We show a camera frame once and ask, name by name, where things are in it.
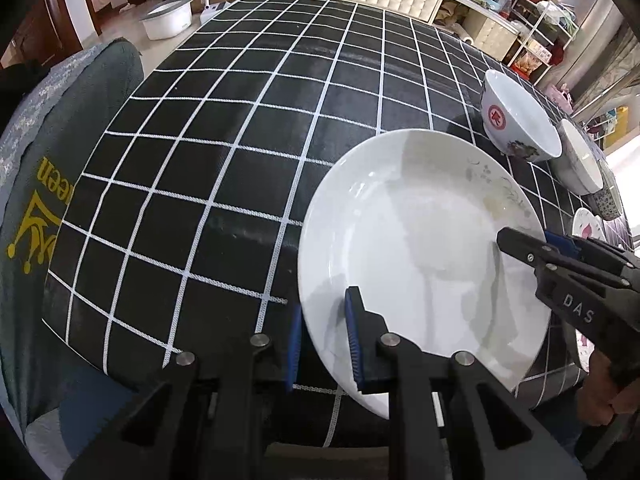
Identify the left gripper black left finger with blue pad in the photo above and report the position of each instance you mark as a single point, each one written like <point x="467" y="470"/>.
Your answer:
<point x="199" y="418"/>

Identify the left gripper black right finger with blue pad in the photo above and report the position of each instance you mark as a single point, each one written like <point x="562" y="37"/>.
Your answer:
<point x="449" y="417"/>

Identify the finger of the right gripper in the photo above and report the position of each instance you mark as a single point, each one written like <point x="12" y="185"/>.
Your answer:
<point x="571" y="246"/>
<point x="525" y="249"/>

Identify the large white floral plate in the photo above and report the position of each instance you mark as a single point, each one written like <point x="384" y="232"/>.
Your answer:
<point x="411" y="218"/>

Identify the white bowl red emblem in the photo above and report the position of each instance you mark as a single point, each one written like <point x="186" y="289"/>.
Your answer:
<point x="515" y="122"/>

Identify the person's hand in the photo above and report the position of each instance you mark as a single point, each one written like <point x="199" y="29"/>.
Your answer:
<point x="600" y="399"/>

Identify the small pink flower plate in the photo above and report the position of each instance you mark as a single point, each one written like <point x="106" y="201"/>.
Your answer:
<point x="587" y="225"/>

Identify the dark patterned small bowl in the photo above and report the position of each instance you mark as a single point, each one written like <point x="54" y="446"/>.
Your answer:
<point x="607" y="201"/>

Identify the plain white bowl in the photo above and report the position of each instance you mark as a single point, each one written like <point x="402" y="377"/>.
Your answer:
<point x="577" y="168"/>

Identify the pink bag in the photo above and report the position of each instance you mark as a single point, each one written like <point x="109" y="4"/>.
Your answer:
<point x="560" y="96"/>

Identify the black white grid tablecloth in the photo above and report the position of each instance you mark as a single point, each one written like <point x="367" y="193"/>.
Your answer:
<point x="184" y="224"/>

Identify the grey-green sofa with gold print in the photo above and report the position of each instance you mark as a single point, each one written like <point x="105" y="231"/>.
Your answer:
<point x="44" y="146"/>

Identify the white plastic tub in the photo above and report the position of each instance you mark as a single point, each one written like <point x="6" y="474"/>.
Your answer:
<point x="167" y="19"/>

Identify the white wire shelf rack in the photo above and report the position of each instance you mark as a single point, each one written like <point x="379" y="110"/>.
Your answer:
<point x="545" y="29"/>

